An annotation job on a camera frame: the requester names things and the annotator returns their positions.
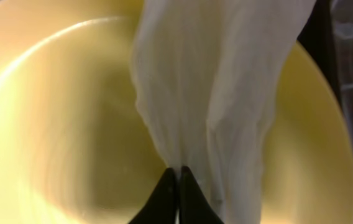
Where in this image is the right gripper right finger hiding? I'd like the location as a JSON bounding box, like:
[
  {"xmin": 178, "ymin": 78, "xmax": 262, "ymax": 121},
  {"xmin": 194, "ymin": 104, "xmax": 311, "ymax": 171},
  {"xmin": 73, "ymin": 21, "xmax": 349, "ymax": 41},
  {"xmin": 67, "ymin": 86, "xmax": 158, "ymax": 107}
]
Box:
[{"xmin": 179, "ymin": 166, "xmax": 223, "ymax": 224}]

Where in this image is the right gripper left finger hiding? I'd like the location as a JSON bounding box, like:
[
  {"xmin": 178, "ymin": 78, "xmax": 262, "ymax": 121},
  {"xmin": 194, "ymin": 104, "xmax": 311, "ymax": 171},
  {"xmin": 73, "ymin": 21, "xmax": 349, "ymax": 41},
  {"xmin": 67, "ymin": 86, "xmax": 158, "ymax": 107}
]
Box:
[{"xmin": 129, "ymin": 168, "xmax": 177, "ymax": 224}]

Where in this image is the white napkin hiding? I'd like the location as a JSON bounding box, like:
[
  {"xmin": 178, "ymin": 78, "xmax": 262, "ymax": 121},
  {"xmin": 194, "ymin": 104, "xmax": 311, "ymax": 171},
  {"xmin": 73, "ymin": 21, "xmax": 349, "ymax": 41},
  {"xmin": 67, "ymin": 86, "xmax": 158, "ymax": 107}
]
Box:
[{"xmin": 131, "ymin": 0, "xmax": 315, "ymax": 223}]

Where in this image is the yellow round plate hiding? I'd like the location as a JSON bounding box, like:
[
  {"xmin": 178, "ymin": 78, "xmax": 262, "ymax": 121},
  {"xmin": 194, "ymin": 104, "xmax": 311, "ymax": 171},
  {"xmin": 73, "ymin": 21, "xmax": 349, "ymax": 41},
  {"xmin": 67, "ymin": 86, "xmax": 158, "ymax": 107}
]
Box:
[{"xmin": 0, "ymin": 0, "xmax": 353, "ymax": 224}]

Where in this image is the dark brown serving tray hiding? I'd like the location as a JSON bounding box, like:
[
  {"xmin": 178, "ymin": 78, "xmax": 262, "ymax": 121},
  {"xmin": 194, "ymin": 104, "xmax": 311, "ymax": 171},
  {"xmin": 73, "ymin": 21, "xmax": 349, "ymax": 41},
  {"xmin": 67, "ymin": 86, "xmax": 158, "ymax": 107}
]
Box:
[{"xmin": 298, "ymin": 0, "xmax": 341, "ymax": 104}]

